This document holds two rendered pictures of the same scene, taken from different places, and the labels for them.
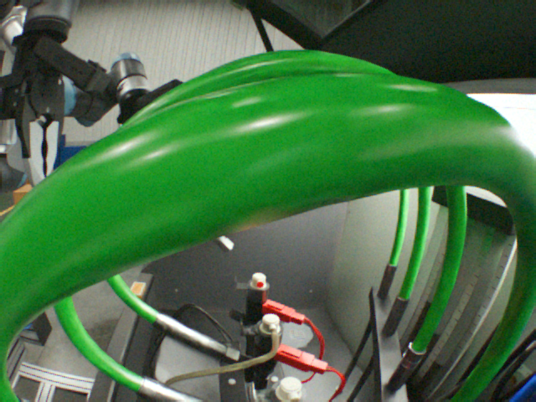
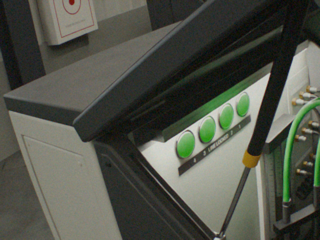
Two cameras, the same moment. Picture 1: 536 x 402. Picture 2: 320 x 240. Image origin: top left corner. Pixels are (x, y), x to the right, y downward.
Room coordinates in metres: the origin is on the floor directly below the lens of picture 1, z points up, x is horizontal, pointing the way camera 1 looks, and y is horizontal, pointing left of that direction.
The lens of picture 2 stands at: (0.89, 0.31, 1.69)
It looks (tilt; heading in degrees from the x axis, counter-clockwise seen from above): 22 degrees down; 239
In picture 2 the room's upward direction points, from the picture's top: 12 degrees counter-clockwise
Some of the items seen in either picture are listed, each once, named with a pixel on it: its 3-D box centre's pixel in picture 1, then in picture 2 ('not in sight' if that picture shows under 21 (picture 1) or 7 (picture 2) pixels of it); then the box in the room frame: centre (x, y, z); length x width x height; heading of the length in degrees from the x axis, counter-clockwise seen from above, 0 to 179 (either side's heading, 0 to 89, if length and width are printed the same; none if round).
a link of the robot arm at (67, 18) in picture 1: (48, 15); not in sight; (0.21, 0.30, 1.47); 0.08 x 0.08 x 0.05
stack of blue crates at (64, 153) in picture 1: (63, 158); not in sight; (4.69, 5.12, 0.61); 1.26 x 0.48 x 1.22; 108
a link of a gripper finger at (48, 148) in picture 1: (36, 155); not in sight; (0.23, 0.31, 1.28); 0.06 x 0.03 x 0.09; 102
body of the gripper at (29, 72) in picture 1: (33, 74); not in sight; (0.21, 0.31, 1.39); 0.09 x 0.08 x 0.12; 102
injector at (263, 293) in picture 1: (244, 341); not in sight; (0.27, 0.01, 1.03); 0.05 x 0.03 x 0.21; 102
